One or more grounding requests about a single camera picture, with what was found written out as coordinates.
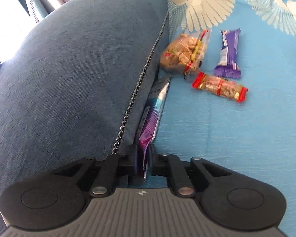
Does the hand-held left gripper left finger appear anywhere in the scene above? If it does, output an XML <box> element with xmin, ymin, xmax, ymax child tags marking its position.
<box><xmin>53</xmin><ymin>144</ymin><xmax>139</xmax><ymax>198</ymax></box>

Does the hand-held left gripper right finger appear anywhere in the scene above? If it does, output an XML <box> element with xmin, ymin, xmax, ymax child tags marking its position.
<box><xmin>148</xmin><ymin>144</ymin><xmax>233</xmax><ymax>198</ymax></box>

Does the white purple snack packet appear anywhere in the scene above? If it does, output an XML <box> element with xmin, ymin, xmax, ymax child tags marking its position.
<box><xmin>137</xmin><ymin>76</ymin><xmax>172</xmax><ymax>184</ymax></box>

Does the red gold candy bar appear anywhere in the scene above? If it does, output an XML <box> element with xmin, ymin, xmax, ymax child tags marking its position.
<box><xmin>192</xmin><ymin>71</ymin><xmax>249</xmax><ymax>103</ymax></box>

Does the clear peanut snack packet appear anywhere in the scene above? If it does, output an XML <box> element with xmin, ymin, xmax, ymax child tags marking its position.
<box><xmin>159</xmin><ymin>29</ymin><xmax>210</xmax><ymax>81</ymax></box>

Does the purple snack bar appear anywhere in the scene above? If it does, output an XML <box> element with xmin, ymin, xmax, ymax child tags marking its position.
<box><xmin>213</xmin><ymin>28</ymin><xmax>242</xmax><ymax>79</ymax></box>

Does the teal curtain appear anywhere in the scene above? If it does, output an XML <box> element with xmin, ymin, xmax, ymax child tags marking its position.
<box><xmin>15</xmin><ymin>0</ymin><xmax>52</xmax><ymax>23</ymax></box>

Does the dark metal chain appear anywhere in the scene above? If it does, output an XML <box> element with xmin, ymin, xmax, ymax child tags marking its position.
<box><xmin>111</xmin><ymin>12</ymin><xmax>169</xmax><ymax>153</ymax></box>

